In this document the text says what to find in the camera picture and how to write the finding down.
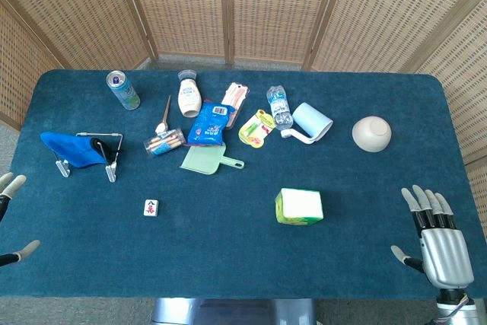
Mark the blue snack bag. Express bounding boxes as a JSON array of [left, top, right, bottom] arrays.
[[186, 100, 234, 148]]

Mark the clear water bottle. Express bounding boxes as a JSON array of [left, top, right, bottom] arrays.
[[266, 84, 294, 131]]

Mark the pink sausage package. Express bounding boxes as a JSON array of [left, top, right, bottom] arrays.
[[221, 81, 250, 129]]

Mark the blue cloth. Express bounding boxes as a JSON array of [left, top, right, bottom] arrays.
[[39, 131, 108, 169]]

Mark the blue felt table cover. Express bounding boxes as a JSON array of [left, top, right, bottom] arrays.
[[0, 69, 487, 300]]

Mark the lip balm blister pack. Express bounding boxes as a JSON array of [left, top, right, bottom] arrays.
[[237, 108, 277, 148]]

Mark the green plastic dustpan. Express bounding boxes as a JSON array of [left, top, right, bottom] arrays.
[[179, 142, 245, 177]]

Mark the clear tube of biscuit sticks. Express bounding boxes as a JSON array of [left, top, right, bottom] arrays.
[[142, 127, 187, 158]]

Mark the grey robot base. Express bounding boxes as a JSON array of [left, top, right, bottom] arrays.
[[151, 297, 318, 325]]

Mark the beige bowl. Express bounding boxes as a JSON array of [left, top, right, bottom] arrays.
[[351, 116, 393, 154]]

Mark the white metal rack stand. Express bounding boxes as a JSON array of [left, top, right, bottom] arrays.
[[55, 132, 125, 183]]

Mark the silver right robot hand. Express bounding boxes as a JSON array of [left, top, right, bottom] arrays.
[[390, 184, 476, 290]]

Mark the cream squeeze bottle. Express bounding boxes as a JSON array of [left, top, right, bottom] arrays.
[[177, 69, 202, 119]]

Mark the green yellow tissue pack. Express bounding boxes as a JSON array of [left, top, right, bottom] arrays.
[[274, 187, 325, 226]]

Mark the black cloth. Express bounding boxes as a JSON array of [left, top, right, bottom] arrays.
[[90, 137, 120, 164]]

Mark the light blue drink can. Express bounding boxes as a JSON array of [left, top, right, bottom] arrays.
[[105, 69, 142, 111]]

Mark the white lint roller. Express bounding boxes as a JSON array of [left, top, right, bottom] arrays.
[[280, 101, 334, 145]]

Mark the white mahjong tile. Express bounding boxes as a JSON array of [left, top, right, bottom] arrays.
[[143, 199, 161, 218]]

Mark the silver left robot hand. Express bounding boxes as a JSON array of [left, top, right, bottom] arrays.
[[0, 172, 41, 268]]

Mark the metal spoon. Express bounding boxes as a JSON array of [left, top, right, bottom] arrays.
[[154, 94, 173, 134]]

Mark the woven bamboo folding screen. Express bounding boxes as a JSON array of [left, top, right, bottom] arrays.
[[0, 0, 487, 234]]

